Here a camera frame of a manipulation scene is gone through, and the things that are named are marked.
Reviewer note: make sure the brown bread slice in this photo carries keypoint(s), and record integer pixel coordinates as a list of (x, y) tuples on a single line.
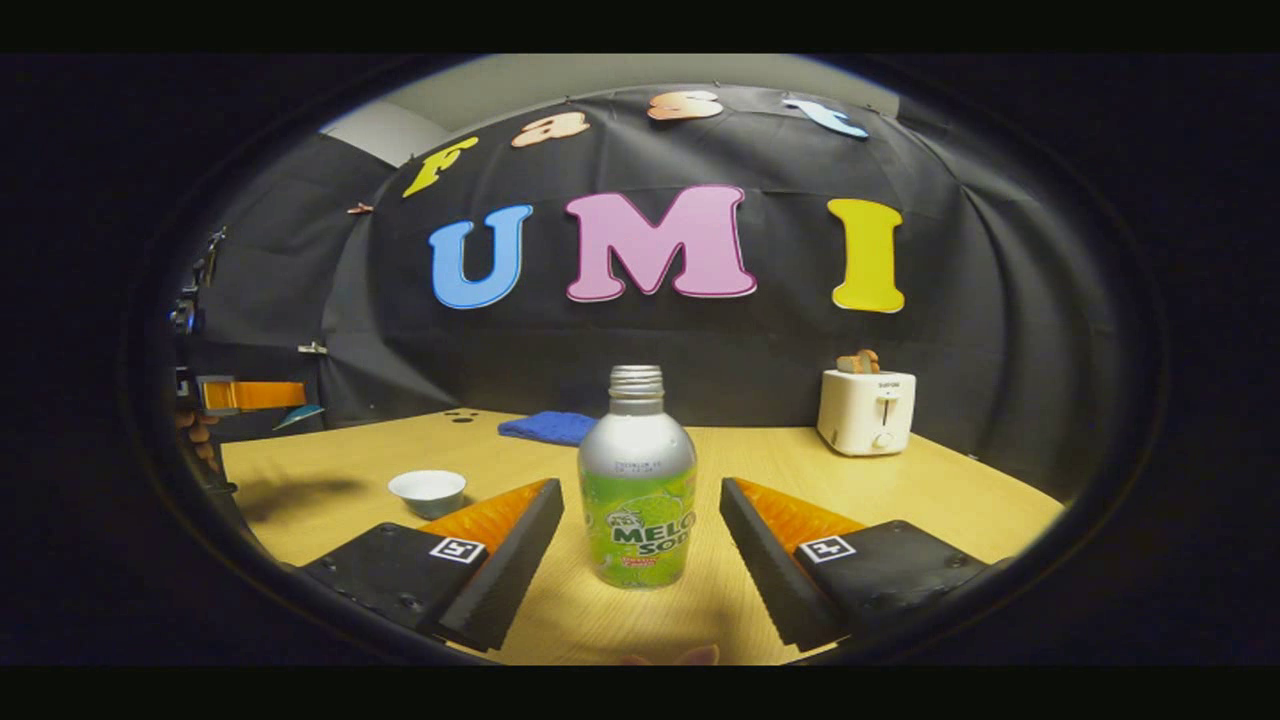
[(858, 362)]

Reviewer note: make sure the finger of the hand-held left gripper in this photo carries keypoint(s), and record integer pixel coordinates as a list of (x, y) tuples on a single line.
[(265, 395)]

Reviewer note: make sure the white and teal teacup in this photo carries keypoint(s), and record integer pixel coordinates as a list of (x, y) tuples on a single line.
[(428, 495)]

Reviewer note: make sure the black backdrop cloth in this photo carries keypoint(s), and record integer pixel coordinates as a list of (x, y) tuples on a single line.
[(700, 340)]

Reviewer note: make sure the blue folded towel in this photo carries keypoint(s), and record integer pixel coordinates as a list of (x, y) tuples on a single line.
[(548, 428)]

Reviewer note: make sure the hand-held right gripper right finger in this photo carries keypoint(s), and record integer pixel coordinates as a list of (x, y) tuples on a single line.
[(765, 570)]

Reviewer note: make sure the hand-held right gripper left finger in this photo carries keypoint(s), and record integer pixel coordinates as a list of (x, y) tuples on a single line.
[(515, 560)]

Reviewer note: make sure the silver green label water bottle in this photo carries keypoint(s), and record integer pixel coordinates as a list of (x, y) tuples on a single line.
[(637, 470)]

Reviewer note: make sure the white toaster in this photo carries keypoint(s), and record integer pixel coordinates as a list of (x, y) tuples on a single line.
[(865, 415)]

